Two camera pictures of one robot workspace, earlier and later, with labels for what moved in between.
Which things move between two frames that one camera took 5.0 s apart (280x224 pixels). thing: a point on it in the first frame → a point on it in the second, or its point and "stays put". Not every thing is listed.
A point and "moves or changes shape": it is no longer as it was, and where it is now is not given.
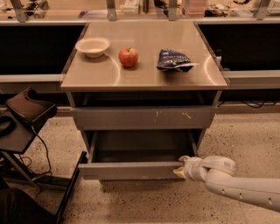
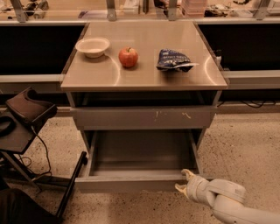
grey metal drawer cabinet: (144, 94) stays put
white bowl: (93, 46) stays put
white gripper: (193, 168) → (194, 185)
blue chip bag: (169, 59) stays put
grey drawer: (137, 155) moves or changes shape
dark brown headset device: (29, 110) stays put
